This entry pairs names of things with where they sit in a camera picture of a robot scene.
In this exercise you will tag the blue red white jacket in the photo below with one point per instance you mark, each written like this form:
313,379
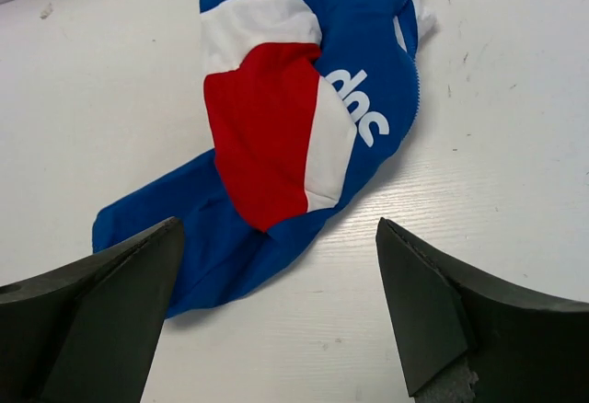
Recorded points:
305,99

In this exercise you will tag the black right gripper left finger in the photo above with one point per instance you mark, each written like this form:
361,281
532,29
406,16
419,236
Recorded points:
88,331

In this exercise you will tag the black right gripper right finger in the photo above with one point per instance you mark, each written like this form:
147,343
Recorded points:
464,335

